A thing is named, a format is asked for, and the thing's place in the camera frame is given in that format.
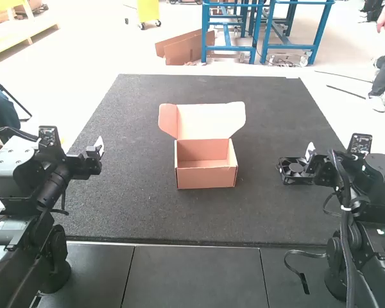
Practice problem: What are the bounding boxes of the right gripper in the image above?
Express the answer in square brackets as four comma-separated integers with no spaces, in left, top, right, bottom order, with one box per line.
[304,142,338,187]

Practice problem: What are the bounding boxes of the cardboard box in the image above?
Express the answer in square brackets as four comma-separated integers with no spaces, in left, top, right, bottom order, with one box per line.
[158,101,246,190]

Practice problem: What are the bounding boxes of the black metal stand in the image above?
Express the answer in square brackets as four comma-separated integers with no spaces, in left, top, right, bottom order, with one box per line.
[0,54,33,123]

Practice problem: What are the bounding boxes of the black cable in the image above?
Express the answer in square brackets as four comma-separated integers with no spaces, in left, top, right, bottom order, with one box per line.
[283,250,329,295]

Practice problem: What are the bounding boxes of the black mat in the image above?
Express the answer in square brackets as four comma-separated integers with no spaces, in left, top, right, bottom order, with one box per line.
[53,73,351,248]

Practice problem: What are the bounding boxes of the flat cardboard sheet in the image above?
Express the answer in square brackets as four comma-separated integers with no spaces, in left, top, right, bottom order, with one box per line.
[154,28,216,66]

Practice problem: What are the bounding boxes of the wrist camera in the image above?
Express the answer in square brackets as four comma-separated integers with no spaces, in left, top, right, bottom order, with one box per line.
[38,126,60,149]
[347,132,373,158]

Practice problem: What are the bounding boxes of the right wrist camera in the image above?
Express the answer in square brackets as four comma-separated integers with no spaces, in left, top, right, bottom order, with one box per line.
[347,132,373,158]

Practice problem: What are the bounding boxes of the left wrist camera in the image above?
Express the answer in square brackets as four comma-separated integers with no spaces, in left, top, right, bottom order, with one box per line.
[38,126,60,149]

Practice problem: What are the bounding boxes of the person's legs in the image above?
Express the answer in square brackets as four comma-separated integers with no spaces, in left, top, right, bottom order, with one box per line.
[0,81,22,144]

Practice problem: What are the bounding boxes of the dark base panel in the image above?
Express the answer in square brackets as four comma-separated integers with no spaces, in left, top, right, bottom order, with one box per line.
[259,246,350,308]
[31,242,136,308]
[121,244,270,308]

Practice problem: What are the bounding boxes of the blue metal frame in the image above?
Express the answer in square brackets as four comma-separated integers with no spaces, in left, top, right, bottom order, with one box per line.
[201,0,265,65]
[260,0,336,66]

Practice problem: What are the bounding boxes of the yellow wheeled cart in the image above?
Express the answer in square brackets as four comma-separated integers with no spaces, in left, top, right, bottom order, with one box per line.
[124,0,162,31]

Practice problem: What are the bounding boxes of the wooden pallet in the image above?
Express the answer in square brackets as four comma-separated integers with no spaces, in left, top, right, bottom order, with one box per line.
[0,0,60,59]

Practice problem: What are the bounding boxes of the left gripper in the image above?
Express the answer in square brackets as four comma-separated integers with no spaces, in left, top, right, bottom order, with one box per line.
[65,135,105,180]

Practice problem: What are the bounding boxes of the black square fan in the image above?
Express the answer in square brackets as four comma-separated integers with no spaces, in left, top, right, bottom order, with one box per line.
[275,155,316,187]

